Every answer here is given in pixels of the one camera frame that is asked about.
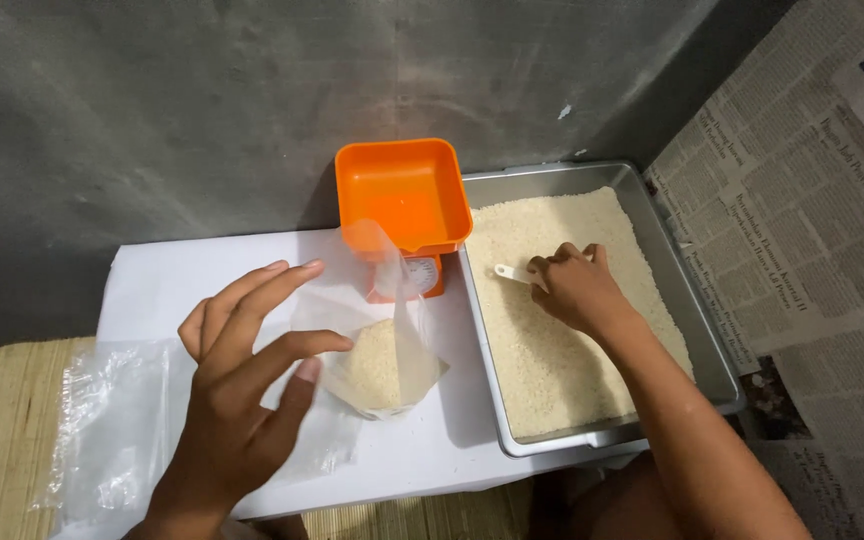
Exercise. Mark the person's left hand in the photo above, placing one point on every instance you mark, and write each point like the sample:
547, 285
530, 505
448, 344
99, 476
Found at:
229, 420

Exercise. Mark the white plastic scoop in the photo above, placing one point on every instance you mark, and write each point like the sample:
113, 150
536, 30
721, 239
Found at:
513, 274

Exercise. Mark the woven bamboo mat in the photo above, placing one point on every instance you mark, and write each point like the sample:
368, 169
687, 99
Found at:
4, 442

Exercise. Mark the person's right fingers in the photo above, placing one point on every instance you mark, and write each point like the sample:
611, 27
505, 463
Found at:
563, 259

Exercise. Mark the clear plastic bag with rice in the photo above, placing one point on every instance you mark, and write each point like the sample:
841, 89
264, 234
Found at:
379, 352

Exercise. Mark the orange kitchen scale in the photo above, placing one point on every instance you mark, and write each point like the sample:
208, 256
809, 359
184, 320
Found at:
406, 210

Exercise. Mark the metal tray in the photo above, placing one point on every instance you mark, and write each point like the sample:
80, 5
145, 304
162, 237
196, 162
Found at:
702, 352

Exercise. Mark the stack of empty plastic bags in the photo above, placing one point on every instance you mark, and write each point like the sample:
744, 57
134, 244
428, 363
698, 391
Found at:
113, 427

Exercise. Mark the newspaper sheets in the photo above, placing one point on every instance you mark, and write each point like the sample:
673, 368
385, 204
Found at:
807, 247

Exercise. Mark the person's right hand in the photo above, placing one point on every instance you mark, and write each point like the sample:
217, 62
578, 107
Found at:
574, 289

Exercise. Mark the heap of white rice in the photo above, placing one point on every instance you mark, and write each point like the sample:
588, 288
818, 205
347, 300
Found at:
544, 360

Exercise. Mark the white paper sheet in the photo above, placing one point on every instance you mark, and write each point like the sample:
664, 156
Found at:
417, 450

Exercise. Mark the person's leg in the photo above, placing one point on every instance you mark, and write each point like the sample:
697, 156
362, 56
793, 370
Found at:
597, 506

